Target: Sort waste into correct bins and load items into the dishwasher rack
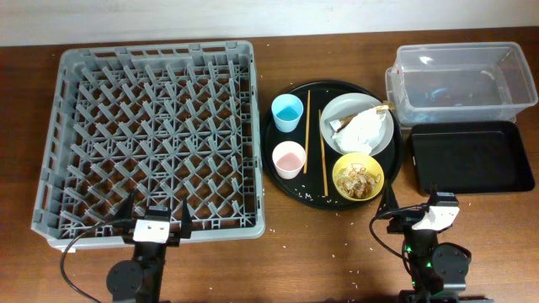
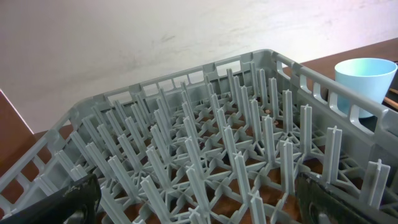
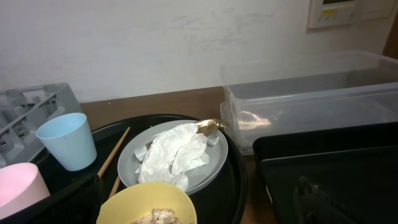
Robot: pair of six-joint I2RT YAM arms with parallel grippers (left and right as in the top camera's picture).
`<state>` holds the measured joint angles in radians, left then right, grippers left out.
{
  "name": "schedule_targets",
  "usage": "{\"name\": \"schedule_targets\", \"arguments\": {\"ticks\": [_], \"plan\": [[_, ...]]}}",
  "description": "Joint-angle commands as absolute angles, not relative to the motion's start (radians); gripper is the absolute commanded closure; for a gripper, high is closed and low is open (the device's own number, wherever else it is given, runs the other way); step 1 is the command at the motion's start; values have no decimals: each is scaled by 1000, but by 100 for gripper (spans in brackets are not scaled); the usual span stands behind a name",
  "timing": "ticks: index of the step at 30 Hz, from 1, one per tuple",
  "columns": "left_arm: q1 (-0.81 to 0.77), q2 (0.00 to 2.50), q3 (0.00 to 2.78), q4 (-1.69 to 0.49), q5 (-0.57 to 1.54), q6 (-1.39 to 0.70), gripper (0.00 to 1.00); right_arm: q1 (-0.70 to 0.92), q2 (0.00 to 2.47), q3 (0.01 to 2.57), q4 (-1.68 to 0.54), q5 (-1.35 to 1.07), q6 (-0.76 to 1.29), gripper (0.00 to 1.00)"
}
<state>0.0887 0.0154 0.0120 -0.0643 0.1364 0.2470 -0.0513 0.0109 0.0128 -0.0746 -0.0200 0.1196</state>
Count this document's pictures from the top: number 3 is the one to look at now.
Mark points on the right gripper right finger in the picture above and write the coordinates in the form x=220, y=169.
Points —
x=313, y=204

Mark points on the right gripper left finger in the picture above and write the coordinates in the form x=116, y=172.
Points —
x=80, y=202

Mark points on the yellow plastic bowl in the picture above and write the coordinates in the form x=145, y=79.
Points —
x=139, y=200

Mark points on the pink plastic cup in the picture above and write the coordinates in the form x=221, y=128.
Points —
x=22, y=185

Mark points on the light blue plastic cup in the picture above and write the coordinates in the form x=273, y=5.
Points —
x=69, y=139

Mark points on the food scraps and rice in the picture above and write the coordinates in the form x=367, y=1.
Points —
x=159, y=216

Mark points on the white napkin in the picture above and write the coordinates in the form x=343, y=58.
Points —
x=172, y=153

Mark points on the gold snack wrapper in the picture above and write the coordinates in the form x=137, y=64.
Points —
x=210, y=126

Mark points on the black rectangular waste tray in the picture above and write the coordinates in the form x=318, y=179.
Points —
x=357, y=165

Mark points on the grey dishwasher rack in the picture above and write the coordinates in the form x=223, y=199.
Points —
x=23, y=111

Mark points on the clear plastic waste bin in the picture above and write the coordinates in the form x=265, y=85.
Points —
x=307, y=94

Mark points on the left wooden chopstick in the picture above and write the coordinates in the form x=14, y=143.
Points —
x=112, y=154

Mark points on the wooden chopstick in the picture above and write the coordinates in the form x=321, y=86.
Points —
x=115, y=187
x=112, y=154

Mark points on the right wooden chopstick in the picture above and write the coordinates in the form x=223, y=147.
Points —
x=115, y=187

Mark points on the round black tray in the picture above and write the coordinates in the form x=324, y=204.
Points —
x=222, y=201

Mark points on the white wall control panel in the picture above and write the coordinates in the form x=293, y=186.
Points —
x=328, y=13

